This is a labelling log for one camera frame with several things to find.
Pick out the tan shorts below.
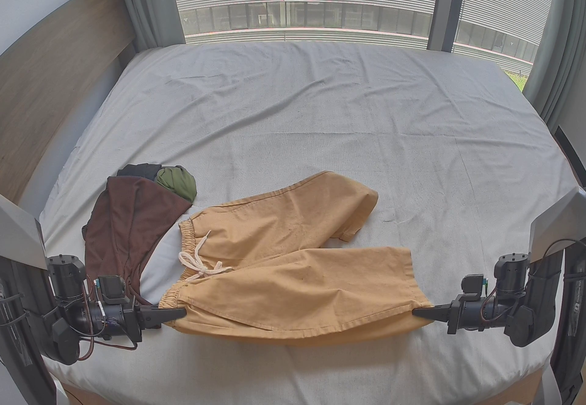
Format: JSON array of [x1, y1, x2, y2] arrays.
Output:
[[158, 171, 436, 346]]

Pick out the bed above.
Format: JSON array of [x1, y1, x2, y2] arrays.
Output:
[[0, 0, 586, 405]]

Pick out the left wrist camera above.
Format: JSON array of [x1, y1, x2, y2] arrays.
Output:
[[94, 274, 133, 307]]

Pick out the green garment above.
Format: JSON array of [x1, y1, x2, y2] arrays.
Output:
[[155, 165, 197, 202]]

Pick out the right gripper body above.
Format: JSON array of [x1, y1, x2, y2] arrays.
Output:
[[446, 295, 498, 335]]

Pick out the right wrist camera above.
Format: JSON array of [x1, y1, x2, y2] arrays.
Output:
[[461, 273, 487, 302]]

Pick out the brown garment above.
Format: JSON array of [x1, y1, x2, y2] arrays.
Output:
[[82, 175, 190, 308]]

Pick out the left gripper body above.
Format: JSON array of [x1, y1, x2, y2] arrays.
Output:
[[88, 295, 143, 345]]

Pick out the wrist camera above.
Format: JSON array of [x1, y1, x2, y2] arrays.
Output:
[[461, 273, 487, 302], [94, 274, 133, 307]]

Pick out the black garment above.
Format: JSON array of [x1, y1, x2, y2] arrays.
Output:
[[117, 163, 162, 182]]

